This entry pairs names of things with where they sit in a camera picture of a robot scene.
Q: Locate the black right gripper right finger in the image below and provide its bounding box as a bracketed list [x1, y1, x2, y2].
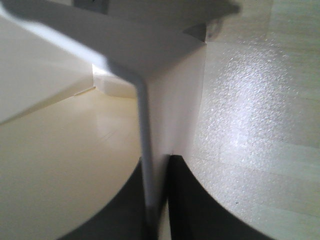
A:
[167, 155, 269, 240]

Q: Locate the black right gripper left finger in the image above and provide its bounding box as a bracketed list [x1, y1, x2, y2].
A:
[60, 161, 155, 240]

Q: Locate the white plastic trash bin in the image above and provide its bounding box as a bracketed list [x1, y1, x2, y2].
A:
[0, 0, 240, 240]

